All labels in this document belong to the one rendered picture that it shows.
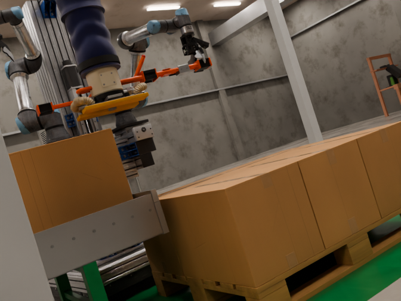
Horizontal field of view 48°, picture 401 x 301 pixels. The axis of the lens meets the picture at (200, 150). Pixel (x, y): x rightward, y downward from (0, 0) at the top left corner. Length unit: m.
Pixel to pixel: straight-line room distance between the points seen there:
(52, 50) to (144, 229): 1.64
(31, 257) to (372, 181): 1.63
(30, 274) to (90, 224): 0.84
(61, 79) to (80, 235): 1.50
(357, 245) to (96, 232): 1.16
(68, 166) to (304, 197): 1.05
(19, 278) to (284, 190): 1.13
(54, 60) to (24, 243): 2.21
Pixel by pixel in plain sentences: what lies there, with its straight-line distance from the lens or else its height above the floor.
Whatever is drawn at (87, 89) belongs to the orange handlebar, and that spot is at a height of 1.20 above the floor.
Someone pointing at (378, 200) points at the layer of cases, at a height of 0.23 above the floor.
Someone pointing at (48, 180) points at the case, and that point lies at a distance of 2.09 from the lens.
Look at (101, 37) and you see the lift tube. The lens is 2.45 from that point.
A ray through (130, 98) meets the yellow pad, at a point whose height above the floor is 1.08.
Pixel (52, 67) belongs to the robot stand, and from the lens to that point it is 3.22.
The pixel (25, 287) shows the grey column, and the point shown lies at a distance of 1.16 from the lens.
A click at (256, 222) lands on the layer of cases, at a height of 0.38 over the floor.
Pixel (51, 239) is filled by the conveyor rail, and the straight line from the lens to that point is 1.93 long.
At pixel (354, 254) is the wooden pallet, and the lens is 2.16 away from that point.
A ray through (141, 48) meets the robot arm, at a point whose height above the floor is 1.49.
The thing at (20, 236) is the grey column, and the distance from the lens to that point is 1.15.
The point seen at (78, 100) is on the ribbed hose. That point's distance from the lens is 2.32.
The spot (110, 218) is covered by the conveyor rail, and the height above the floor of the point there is 0.55.
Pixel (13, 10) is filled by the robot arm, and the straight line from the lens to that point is 2.93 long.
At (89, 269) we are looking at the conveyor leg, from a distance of 1.97.
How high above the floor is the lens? 0.70
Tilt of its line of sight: level
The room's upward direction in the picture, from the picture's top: 18 degrees counter-clockwise
